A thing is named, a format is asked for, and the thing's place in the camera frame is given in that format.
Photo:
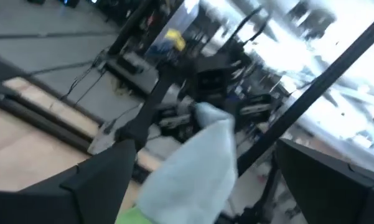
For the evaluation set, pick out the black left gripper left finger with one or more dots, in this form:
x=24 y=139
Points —
x=96 y=186

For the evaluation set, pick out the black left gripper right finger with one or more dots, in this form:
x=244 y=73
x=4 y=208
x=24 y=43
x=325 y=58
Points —
x=314 y=180

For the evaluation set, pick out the green microfiber towel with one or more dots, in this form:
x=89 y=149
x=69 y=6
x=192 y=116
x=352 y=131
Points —
x=133 y=217

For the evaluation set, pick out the light blue microfiber towel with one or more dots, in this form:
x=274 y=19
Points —
x=189 y=174

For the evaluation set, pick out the yellow tape tag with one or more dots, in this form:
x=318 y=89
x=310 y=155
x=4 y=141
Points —
x=175 y=39

